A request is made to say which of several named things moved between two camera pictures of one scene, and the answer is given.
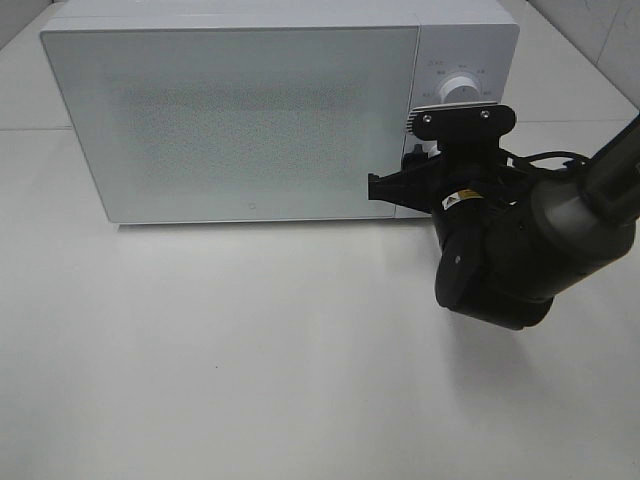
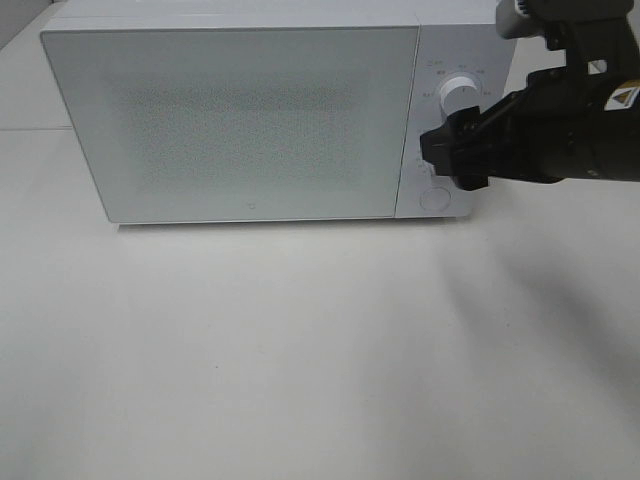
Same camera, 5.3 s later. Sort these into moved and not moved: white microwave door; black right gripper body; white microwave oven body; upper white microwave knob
Moved: black right gripper body
Not moved: white microwave oven body; upper white microwave knob; white microwave door
